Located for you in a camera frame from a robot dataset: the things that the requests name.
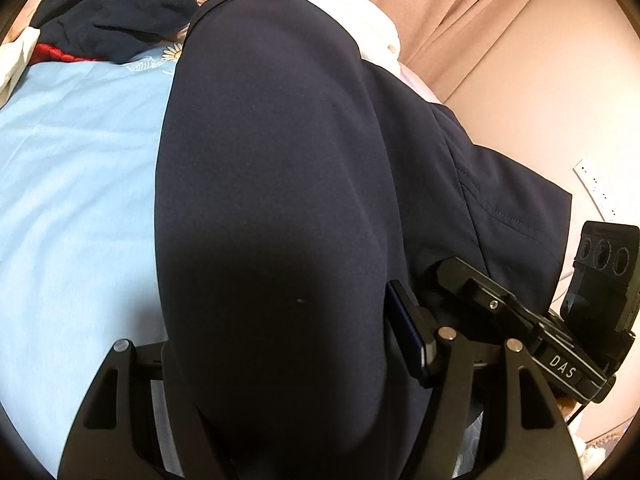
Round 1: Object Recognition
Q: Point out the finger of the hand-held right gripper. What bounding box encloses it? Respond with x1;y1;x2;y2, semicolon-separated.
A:
429;256;546;343

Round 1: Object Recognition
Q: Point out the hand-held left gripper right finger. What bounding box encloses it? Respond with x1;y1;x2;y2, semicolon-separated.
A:
386;280;583;480

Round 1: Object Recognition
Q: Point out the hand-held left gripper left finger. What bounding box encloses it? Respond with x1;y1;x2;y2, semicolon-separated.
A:
57;339;213;480

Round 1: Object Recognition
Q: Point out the navy blue shirt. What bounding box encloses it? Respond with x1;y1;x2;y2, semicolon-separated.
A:
155;0;573;480

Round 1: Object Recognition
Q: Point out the white power strip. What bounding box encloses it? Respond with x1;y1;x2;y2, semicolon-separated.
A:
574;159;618;223

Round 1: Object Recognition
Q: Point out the light blue floral bedsheet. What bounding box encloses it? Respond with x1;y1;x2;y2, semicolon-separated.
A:
0;45;186;466

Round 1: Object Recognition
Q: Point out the pale pink quilt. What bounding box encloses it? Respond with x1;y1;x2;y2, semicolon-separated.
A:
400;67;443;107

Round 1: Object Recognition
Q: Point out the pink curtain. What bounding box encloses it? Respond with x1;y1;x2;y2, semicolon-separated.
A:
360;0;576;106

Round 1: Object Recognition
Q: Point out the white pillow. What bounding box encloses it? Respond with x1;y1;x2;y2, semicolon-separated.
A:
200;0;403;73

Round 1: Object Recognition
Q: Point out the red cloth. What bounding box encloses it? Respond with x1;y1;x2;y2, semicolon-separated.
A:
30;42;103;65

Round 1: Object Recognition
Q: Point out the cream puffy jacket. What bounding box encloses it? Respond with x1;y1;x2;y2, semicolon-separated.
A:
0;27;41;106

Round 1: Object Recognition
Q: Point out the dark navy crumpled garment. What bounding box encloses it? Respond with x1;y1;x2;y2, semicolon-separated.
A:
30;0;201;65

